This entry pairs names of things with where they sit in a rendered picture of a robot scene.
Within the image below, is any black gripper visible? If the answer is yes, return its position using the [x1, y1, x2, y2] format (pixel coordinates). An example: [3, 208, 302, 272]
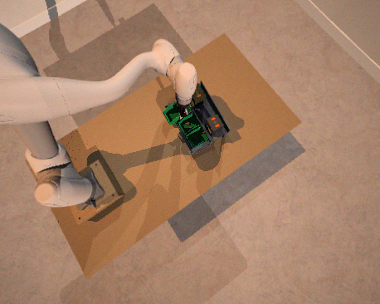
[177, 102, 189, 120]

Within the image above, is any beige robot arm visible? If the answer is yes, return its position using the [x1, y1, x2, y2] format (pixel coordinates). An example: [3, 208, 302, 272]
[0, 23, 197, 210]

